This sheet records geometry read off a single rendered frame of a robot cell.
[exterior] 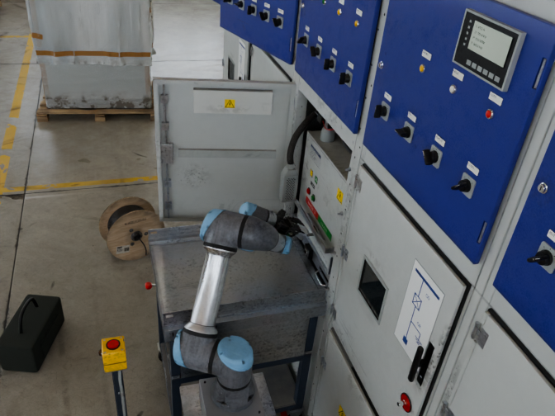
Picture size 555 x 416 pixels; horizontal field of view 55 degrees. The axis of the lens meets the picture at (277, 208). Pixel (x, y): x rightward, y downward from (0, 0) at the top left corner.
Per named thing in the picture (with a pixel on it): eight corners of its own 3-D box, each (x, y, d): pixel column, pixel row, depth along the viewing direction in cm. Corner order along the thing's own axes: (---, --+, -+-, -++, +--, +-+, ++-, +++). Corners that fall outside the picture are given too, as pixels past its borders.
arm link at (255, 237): (279, 220, 173) (295, 233, 221) (247, 213, 175) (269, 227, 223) (271, 255, 172) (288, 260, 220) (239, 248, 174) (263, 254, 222)
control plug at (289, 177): (281, 203, 252) (284, 171, 242) (278, 197, 255) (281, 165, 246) (296, 201, 254) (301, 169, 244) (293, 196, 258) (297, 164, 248)
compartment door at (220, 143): (160, 214, 273) (154, 73, 232) (282, 214, 282) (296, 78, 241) (159, 221, 267) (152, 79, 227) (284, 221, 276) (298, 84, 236)
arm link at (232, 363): (245, 393, 174) (248, 365, 167) (206, 382, 176) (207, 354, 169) (256, 366, 184) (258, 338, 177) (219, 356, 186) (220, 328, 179)
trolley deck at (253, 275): (164, 342, 210) (164, 331, 206) (149, 246, 258) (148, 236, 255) (324, 315, 229) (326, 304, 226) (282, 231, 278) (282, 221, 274)
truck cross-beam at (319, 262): (331, 295, 229) (333, 284, 226) (291, 223, 271) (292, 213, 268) (342, 293, 231) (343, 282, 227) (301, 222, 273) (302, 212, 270)
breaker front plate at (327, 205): (330, 282, 229) (348, 187, 203) (295, 219, 267) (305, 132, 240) (333, 282, 229) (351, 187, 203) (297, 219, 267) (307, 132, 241)
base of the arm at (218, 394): (259, 407, 182) (262, 388, 176) (215, 416, 177) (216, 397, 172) (248, 372, 193) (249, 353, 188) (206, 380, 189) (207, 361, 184)
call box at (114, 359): (104, 373, 194) (101, 354, 188) (103, 356, 200) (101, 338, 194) (127, 369, 196) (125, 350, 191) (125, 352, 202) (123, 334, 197)
